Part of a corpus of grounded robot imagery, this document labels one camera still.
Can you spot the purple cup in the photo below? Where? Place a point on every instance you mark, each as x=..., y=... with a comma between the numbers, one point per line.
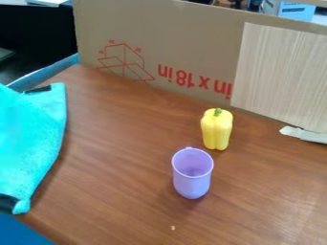
x=192, y=173

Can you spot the cardboard box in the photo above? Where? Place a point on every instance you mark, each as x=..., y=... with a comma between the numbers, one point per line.
x=170, y=41

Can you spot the turquoise cloth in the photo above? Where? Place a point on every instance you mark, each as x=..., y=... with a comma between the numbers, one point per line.
x=30, y=134

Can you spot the white box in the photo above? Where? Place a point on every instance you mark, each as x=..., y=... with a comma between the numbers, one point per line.
x=294, y=9

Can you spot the white crumpled paper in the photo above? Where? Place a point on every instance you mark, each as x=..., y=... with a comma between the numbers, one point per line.
x=304, y=133

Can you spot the yellow toy pepper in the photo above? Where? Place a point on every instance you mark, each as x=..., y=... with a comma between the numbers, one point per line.
x=216, y=130

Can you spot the light wooden board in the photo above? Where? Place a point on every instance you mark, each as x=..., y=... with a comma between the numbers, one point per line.
x=281, y=76

